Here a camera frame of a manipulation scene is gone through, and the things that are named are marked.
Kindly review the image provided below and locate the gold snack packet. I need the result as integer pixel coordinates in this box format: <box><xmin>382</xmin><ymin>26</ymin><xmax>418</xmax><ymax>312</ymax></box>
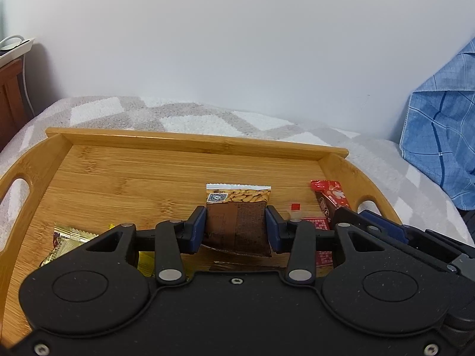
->
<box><xmin>39</xmin><ymin>222</ymin><xmax>99</xmax><ymax>268</ymax></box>

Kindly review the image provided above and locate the white power strip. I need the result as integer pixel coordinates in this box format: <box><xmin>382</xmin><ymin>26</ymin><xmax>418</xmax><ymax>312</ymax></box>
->
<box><xmin>0</xmin><ymin>36</ymin><xmax>37</xmax><ymax>64</ymax></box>

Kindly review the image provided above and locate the dark red wafer bar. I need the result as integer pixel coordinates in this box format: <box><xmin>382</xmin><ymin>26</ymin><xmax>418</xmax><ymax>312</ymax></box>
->
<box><xmin>311</xmin><ymin>179</ymin><xmax>352</xmax><ymax>218</ymax></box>

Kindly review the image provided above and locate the wooden tray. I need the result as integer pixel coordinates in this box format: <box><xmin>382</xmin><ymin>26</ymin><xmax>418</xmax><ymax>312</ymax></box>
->
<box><xmin>0</xmin><ymin>127</ymin><xmax>403</xmax><ymax>346</ymax></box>

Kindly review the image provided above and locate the yellow snack packet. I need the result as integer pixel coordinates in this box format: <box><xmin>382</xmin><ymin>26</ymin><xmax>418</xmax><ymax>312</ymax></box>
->
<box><xmin>107</xmin><ymin>222</ymin><xmax>157</xmax><ymax>280</ymax></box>

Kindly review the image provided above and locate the wooden bedside cabinet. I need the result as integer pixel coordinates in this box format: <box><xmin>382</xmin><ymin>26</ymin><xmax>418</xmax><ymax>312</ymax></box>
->
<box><xmin>0</xmin><ymin>58</ymin><xmax>31</xmax><ymax>151</ymax></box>

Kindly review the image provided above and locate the blue plaid cloth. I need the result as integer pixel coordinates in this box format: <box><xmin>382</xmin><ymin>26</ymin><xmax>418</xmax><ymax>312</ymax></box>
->
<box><xmin>400</xmin><ymin>38</ymin><xmax>475</xmax><ymax>211</ymax></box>

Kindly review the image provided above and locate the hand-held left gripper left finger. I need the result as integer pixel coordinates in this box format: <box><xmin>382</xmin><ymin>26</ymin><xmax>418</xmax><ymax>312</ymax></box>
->
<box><xmin>85</xmin><ymin>206</ymin><xmax>208</xmax><ymax>286</ymax></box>

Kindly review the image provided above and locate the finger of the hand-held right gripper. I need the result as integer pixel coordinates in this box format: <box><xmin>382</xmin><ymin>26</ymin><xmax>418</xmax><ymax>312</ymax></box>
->
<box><xmin>361</xmin><ymin>210</ymin><xmax>427</xmax><ymax>248</ymax></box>
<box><xmin>332</xmin><ymin>207</ymin><xmax>452</xmax><ymax>272</ymax></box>

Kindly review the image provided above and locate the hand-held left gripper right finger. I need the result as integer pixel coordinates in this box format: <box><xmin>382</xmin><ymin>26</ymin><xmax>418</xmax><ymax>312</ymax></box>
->
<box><xmin>264</xmin><ymin>206</ymin><xmax>376</xmax><ymax>286</ymax></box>

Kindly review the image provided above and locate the white cable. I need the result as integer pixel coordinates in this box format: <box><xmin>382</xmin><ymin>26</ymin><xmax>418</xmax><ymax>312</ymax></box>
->
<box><xmin>20</xmin><ymin>55</ymin><xmax>36</xmax><ymax>116</ymax></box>

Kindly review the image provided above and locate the brown almond snack packet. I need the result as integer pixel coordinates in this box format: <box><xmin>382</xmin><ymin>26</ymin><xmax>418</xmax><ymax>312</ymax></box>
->
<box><xmin>202</xmin><ymin>183</ymin><xmax>274</xmax><ymax>259</ymax></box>

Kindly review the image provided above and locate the red gold-edged snack packet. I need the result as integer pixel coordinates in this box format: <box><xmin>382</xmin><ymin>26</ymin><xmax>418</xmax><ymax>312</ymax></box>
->
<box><xmin>301</xmin><ymin>217</ymin><xmax>333</xmax><ymax>268</ymax></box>

